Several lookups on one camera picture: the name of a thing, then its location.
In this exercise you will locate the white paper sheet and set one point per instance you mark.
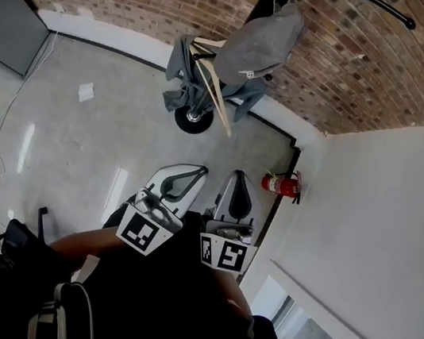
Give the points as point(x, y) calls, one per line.
point(86, 92)

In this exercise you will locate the person's left forearm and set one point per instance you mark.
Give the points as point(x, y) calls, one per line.
point(83, 243)

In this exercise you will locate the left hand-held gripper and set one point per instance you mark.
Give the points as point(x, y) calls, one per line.
point(141, 231)

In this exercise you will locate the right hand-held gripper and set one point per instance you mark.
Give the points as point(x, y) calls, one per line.
point(227, 256)

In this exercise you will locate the grey garment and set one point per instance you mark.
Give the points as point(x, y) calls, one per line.
point(182, 63)

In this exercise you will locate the red fire extinguisher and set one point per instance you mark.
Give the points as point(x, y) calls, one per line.
point(276, 184)

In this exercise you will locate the person's right forearm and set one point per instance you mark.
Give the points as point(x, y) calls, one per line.
point(239, 298)

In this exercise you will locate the black metal coat stand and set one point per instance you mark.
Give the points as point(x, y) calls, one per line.
point(190, 124)

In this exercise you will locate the grey cap item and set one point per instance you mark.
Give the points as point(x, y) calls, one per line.
point(256, 47)

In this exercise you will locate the person's black clothing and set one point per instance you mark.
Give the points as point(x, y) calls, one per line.
point(165, 302)

